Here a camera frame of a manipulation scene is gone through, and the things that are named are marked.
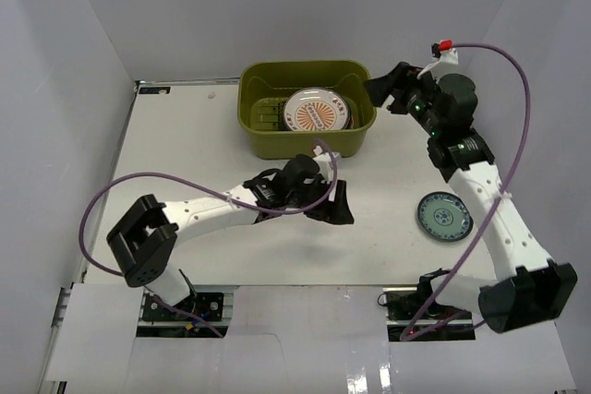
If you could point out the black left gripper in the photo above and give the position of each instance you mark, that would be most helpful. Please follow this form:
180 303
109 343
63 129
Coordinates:
320 203

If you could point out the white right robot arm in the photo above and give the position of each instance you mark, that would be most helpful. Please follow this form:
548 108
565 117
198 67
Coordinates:
529 286

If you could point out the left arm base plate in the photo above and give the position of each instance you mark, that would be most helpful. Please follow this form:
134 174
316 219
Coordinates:
203 315

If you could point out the olive green plastic bin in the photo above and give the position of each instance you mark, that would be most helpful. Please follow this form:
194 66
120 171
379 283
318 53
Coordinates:
264 88

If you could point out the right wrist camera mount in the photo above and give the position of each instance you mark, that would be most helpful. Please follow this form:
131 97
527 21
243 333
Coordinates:
444 60

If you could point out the white plate orange sunburst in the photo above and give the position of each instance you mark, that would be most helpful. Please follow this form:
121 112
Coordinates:
316 109

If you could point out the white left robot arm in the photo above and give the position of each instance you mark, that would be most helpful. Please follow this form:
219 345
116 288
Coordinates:
144 239

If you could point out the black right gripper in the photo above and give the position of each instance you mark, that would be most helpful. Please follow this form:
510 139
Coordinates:
378 89

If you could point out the blue white patterned plate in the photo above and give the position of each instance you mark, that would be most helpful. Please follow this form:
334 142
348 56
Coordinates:
444 217

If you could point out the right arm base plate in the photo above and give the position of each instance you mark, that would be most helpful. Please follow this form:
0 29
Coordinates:
401 303

